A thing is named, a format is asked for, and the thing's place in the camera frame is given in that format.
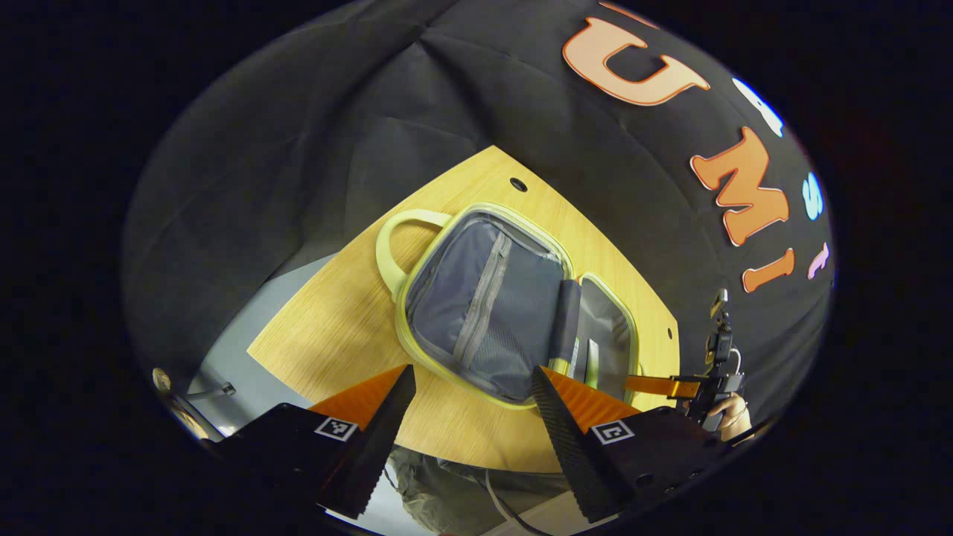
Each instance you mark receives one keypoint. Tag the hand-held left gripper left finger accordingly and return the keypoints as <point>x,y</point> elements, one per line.
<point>372,443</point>

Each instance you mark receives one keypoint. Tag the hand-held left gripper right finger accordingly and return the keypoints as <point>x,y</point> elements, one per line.
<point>569,447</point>

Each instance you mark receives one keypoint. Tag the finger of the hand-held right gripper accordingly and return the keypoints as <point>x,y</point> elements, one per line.
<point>655,385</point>

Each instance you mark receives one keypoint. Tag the cream yellow suitcase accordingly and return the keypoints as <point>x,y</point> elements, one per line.
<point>491,298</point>

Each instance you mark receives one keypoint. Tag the person's grey clothing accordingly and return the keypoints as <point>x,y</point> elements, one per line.
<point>447,491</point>

